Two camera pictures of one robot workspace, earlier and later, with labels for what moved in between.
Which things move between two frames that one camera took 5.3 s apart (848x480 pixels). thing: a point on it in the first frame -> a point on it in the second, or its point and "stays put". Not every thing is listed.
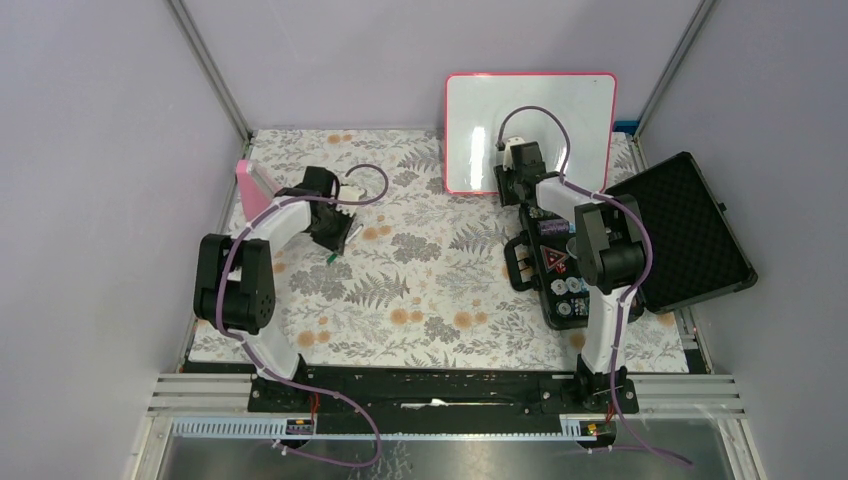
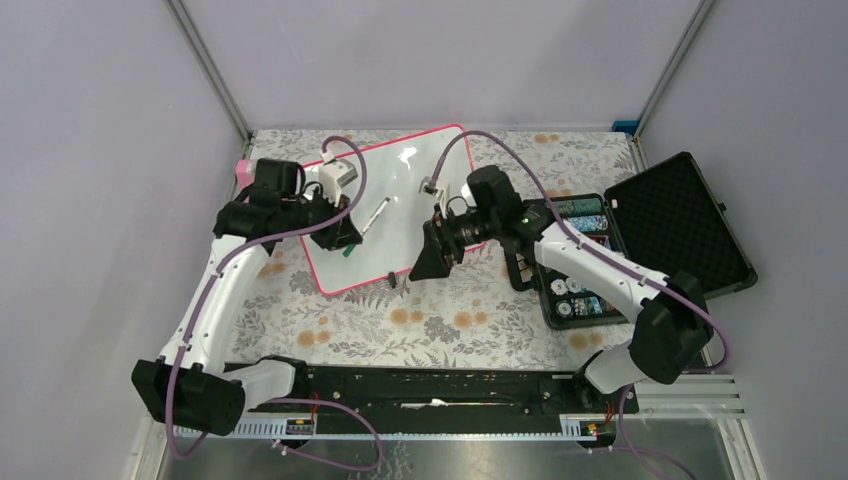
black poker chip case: (695, 251) stays put
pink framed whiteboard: (571, 116) -> (393, 194)
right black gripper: (506, 199) -> (439, 242)
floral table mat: (422, 282) stays put
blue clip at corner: (626, 126) stays put
